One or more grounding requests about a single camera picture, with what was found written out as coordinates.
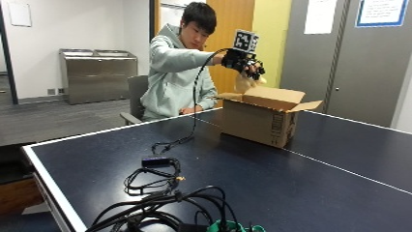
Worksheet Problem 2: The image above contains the beige soft toy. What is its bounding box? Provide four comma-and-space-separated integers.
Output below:
234, 71, 268, 95

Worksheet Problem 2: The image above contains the white marker cube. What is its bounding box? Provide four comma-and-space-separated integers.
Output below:
232, 29, 260, 54

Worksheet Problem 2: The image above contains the wooden door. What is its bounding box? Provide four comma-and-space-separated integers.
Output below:
202, 0, 256, 108

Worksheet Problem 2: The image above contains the brown cardboard box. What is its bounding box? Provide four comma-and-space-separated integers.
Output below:
215, 85, 324, 150

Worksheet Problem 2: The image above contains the the person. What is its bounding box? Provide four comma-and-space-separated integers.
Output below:
139, 1, 227, 123

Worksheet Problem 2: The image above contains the white paper sheet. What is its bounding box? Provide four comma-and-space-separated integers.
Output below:
303, 0, 340, 35

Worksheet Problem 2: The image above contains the grey cabinet door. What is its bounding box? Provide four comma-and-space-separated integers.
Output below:
280, 0, 412, 129

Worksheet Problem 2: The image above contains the grey office chair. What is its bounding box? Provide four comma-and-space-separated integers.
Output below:
119, 74, 150, 126

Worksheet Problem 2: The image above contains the blue framed notice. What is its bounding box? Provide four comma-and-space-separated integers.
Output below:
355, 0, 411, 28

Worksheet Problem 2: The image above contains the small black adapter box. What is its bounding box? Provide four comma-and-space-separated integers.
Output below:
140, 156, 171, 167

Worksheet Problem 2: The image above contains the stainless steel waste bin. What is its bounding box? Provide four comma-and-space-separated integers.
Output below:
58, 48, 139, 105

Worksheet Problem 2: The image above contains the green object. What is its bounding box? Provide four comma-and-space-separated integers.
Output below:
206, 219, 268, 232

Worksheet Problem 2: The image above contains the black glove cable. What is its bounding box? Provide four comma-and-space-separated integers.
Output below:
151, 47, 234, 155

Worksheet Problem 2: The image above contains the coiled black cable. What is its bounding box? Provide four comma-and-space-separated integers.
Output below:
123, 158, 187, 196

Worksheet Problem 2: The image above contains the bundle of black cables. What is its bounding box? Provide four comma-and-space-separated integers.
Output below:
86, 185, 240, 232

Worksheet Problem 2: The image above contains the white wall board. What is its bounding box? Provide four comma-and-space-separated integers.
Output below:
7, 0, 34, 28

